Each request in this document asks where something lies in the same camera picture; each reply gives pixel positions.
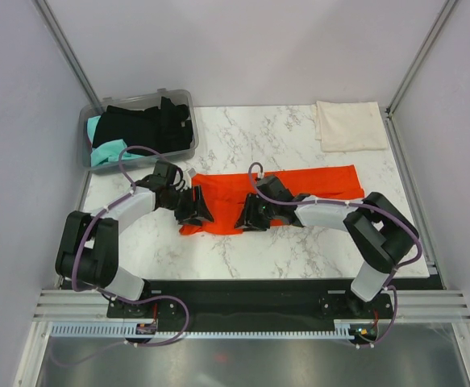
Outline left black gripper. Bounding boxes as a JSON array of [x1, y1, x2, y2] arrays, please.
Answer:
[[161, 185, 214, 227]]

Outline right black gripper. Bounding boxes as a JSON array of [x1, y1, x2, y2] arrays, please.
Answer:
[[235, 192, 278, 232]]

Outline orange t-shirt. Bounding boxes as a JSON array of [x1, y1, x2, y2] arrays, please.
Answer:
[[179, 165, 364, 236]]

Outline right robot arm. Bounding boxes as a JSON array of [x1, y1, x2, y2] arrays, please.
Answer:
[[235, 175, 422, 318]]

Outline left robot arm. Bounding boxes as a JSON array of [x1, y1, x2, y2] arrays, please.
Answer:
[[55, 160, 214, 317]]

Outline black garment in bin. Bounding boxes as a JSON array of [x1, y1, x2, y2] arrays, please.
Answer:
[[105, 97, 193, 154]]

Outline clear plastic storage bin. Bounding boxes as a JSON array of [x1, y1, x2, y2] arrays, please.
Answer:
[[78, 89, 199, 174]]

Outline teal garment in bin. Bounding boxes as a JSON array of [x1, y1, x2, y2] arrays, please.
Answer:
[[86, 113, 138, 167]]

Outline cream folded cloth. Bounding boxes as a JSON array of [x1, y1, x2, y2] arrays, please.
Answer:
[[314, 101, 389, 152]]

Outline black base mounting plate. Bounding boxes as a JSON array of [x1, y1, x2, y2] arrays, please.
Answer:
[[60, 276, 445, 334]]

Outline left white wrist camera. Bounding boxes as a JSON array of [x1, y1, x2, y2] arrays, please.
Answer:
[[183, 169, 197, 185]]

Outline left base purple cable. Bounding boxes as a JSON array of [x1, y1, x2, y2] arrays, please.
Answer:
[[109, 293, 189, 350]]

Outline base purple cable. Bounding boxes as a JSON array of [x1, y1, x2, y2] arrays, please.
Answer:
[[347, 285, 399, 351], [109, 293, 189, 350]]

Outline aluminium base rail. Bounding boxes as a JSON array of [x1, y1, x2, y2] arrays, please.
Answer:
[[32, 290, 470, 323]]

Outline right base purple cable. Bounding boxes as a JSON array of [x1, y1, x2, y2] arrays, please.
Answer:
[[347, 285, 399, 351]]

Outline left aluminium frame post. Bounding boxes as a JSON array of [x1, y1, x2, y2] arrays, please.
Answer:
[[33, 0, 104, 113]]

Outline aluminium frame post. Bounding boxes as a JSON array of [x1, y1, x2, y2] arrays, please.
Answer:
[[33, 0, 104, 113], [385, 0, 460, 119]]

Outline white slotted cable duct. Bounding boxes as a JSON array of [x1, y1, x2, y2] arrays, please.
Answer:
[[48, 319, 393, 340]]

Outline right aluminium frame post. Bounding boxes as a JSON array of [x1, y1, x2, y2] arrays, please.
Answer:
[[385, 0, 460, 119]]

